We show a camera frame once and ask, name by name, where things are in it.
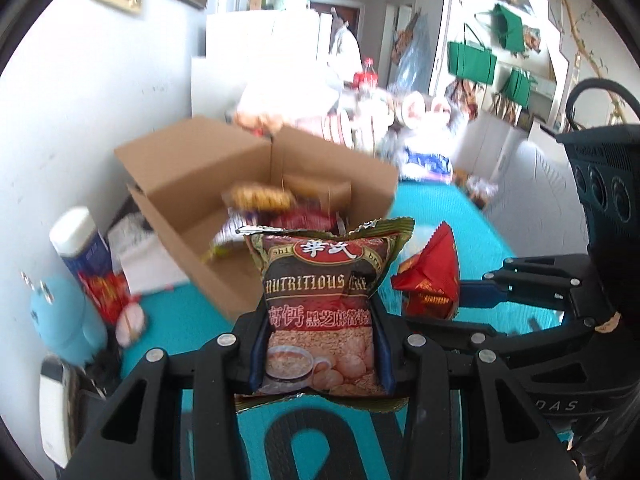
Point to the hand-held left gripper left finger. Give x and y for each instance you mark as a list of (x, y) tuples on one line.
[(257, 345)]

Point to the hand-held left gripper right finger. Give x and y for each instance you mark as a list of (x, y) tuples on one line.
[(385, 352)]

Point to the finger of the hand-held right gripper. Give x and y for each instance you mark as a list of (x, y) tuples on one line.
[(480, 294), (475, 341)]

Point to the bright red gold-print snack packet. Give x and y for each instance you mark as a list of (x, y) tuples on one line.
[(430, 270)]

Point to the green gold cereal packet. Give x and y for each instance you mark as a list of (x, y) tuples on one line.
[(320, 320)]

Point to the dark red snack packet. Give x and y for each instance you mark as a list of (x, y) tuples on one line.
[(305, 220)]

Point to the clear yellow noodle snack packet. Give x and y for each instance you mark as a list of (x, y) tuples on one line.
[(260, 197)]

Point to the cardboard box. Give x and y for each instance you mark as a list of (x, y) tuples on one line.
[(200, 175)]

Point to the teal embossed table mat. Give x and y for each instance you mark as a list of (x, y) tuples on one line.
[(440, 200)]

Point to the purple white snack packet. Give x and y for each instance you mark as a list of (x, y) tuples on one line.
[(230, 235)]

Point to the pink white pouch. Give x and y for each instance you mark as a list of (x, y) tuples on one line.
[(131, 322)]

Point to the blue tissue pack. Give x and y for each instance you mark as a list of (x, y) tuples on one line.
[(427, 162)]

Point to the small green tote bag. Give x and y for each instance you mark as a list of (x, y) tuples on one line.
[(516, 87)]

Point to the red printed packet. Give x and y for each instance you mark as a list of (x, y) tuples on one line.
[(105, 292)]

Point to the light blue cartoon toy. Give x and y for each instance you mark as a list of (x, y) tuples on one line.
[(70, 320)]

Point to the pink white bowl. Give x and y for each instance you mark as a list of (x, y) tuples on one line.
[(425, 107)]

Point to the pink paper cup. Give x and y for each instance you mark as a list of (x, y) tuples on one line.
[(345, 130)]

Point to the white plastic device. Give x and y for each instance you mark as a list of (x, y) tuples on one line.
[(55, 410)]

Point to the white-capped blue can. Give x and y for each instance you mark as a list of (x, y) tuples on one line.
[(75, 235)]

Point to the clear bag of bread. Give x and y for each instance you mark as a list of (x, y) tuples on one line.
[(260, 110)]

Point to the blue hanging plastic bag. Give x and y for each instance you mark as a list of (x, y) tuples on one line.
[(414, 55)]

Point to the red-label cola bottle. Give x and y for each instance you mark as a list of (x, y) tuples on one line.
[(366, 76)]

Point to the white cabinet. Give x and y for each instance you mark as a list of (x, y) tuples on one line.
[(260, 45)]

